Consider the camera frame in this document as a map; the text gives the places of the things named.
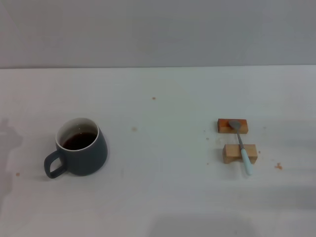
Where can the dark grey ceramic mug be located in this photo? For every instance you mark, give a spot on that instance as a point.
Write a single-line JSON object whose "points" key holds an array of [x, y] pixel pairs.
{"points": [[84, 160]]}

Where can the orange-topped wooden block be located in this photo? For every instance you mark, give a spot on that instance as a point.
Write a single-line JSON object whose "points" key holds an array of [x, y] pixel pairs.
{"points": [[223, 126]]}

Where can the light notched wooden block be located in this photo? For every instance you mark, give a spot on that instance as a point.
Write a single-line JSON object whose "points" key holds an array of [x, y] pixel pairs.
{"points": [[232, 153]]}

